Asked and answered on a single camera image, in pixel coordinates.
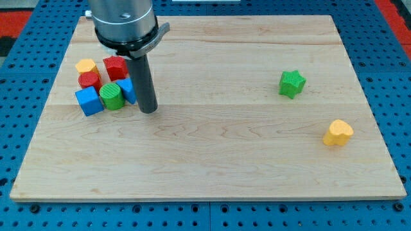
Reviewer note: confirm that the black clamp mount ring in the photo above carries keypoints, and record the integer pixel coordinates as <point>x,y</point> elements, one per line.
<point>137,48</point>

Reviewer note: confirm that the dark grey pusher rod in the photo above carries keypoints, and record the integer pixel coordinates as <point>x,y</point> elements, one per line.
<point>141,77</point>

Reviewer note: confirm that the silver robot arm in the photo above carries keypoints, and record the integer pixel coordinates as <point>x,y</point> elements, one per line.
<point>130,29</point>

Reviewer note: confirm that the red star block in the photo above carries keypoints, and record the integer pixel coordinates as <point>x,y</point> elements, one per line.
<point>116,67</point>

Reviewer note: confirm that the green star block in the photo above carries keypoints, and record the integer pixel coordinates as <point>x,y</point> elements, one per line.
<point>291,83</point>

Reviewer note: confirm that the blue triangular block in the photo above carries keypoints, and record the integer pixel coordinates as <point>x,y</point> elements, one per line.
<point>127,90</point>

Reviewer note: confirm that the green cylinder block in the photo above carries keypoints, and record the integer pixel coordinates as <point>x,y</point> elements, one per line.
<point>112,96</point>

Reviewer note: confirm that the yellow hexagon block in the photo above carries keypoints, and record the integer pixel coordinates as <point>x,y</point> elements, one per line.
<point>87,65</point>

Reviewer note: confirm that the red cylinder block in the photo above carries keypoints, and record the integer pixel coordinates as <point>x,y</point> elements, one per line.
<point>90,79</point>

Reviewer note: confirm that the blue cube block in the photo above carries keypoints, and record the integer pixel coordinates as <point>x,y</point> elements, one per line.
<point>89,101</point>

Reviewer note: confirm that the light wooden board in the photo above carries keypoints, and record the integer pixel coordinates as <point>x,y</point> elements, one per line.
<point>222,131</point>

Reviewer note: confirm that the yellow heart block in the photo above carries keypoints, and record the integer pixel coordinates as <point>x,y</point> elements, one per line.
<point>338,133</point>

